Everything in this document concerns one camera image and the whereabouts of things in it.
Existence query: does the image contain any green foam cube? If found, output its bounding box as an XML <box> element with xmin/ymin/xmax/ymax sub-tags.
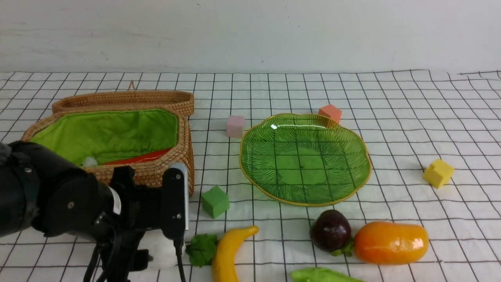
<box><xmin>202</xmin><ymin>186</ymin><xmax>230</xmax><ymax>219</ymax></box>

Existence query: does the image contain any yellow foam cube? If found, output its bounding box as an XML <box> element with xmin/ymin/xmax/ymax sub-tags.
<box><xmin>422</xmin><ymin>159</ymin><xmax>455</xmax><ymax>189</ymax></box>

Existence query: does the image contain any white checkered tablecloth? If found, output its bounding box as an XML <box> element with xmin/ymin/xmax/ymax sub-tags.
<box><xmin>0</xmin><ymin>70</ymin><xmax>501</xmax><ymax>282</ymax></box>

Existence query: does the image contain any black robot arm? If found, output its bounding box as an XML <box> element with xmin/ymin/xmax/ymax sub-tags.
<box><xmin>0</xmin><ymin>141</ymin><xmax>153</xmax><ymax>282</ymax></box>

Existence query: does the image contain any dark purple toy mangosteen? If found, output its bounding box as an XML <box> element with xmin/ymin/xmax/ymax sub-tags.
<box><xmin>310</xmin><ymin>209</ymin><xmax>354</xmax><ymax>257</ymax></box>

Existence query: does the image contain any yellow toy banana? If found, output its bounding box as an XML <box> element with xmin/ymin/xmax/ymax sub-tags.
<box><xmin>211</xmin><ymin>225</ymin><xmax>259</xmax><ymax>282</ymax></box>

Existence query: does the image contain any green glass leaf plate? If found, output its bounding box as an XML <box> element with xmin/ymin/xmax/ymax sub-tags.
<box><xmin>239</xmin><ymin>114</ymin><xmax>373</xmax><ymax>207</ymax></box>

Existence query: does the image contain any woven rattan basket lid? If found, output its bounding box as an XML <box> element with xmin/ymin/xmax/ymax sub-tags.
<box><xmin>52</xmin><ymin>81</ymin><xmax>195</xmax><ymax>117</ymax></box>

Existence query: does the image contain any orange foam cube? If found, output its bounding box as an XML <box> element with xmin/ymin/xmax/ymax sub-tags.
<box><xmin>318</xmin><ymin>104</ymin><xmax>342</xmax><ymax>124</ymax></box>

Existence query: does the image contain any white fluffy ball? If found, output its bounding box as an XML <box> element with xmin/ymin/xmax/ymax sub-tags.
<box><xmin>81</xmin><ymin>156</ymin><xmax>99</xmax><ymax>167</ymax></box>

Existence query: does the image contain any orange toy mango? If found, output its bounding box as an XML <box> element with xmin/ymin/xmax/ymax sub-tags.
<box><xmin>353</xmin><ymin>221</ymin><xmax>429</xmax><ymax>265</ymax></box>

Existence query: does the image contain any white toy radish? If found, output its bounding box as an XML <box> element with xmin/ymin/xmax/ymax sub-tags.
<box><xmin>147</xmin><ymin>233</ymin><xmax>219</xmax><ymax>269</ymax></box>

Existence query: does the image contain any woven rattan basket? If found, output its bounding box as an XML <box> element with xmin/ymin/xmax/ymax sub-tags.
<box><xmin>21</xmin><ymin>104</ymin><xmax>195</xmax><ymax>195</ymax></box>

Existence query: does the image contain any green toy cucumber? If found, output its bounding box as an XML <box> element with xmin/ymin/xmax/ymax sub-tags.
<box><xmin>290</xmin><ymin>267</ymin><xmax>363</xmax><ymax>282</ymax></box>

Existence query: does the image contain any pink foam cube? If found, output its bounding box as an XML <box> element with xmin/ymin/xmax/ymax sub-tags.
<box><xmin>226</xmin><ymin>115</ymin><xmax>246</xmax><ymax>139</ymax></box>

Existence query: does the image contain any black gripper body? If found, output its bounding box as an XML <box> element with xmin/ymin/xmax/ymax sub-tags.
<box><xmin>99</xmin><ymin>166</ymin><xmax>159</xmax><ymax>282</ymax></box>

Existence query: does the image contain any red toy carrot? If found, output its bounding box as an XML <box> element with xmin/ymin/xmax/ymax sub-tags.
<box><xmin>103</xmin><ymin>148</ymin><xmax>172</xmax><ymax>166</ymax></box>

